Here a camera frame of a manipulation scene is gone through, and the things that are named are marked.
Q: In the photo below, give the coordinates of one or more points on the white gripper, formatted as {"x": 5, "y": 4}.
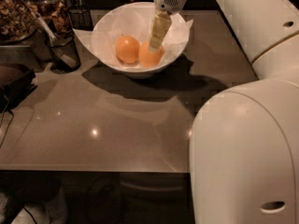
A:
{"x": 170, "y": 1}

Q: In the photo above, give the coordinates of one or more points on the orange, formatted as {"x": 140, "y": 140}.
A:
{"x": 149, "y": 58}
{"x": 126, "y": 49}

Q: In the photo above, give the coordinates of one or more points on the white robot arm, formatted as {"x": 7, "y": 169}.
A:
{"x": 244, "y": 147}

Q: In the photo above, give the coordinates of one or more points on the white ceramic bowl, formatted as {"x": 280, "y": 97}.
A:
{"x": 140, "y": 71}

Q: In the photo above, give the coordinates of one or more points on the white paper liner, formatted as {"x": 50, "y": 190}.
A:
{"x": 130, "y": 22}

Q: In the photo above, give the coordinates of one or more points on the black mesh cup rear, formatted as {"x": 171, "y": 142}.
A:
{"x": 80, "y": 18}

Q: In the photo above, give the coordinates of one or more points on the black mesh cup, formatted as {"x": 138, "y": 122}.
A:
{"x": 64, "y": 53}
{"x": 80, "y": 18}

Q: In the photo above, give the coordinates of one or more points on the black mesh cup front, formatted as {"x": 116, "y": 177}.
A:
{"x": 64, "y": 53}

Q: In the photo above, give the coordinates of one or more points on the metal scoop utensil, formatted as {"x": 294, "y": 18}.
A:
{"x": 37, "y": 17}

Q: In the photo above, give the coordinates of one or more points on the glass jar of snacks right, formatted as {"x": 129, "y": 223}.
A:
{"x": 54, "y": 10}

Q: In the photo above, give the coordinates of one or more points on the glass jar of snacks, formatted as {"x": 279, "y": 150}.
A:
{"x": 16, "y": 21}
{"x": 54, "y": 10}

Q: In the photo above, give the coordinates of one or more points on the glass jar of snacks left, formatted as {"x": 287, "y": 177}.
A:
{"x": 16, "y": 21}

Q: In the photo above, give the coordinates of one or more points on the dark brown device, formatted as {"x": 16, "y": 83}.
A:
{"x": 16, "y": 81}

